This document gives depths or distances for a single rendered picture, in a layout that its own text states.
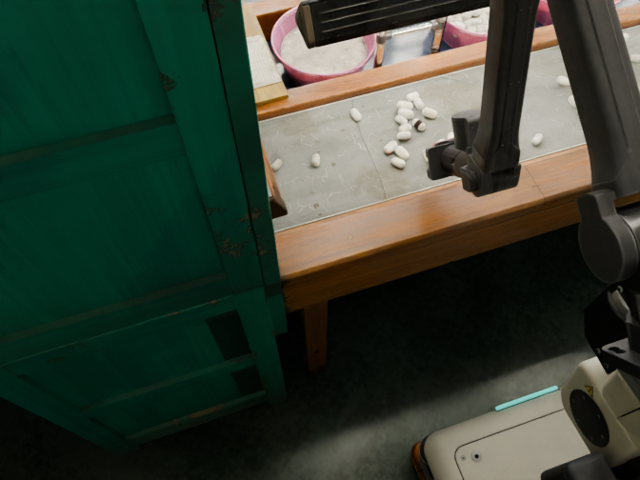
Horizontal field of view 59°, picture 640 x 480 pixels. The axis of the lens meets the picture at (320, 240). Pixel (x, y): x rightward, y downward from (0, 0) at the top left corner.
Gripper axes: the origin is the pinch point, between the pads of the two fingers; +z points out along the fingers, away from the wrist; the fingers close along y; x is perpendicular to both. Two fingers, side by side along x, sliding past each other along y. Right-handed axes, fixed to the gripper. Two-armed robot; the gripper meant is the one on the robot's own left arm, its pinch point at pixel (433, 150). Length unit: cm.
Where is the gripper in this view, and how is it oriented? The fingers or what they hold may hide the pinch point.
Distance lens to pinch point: 121.5
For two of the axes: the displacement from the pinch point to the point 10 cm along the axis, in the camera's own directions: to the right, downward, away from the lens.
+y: -9.5, 2.6, -1.6
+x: 1.9, 9.2, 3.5
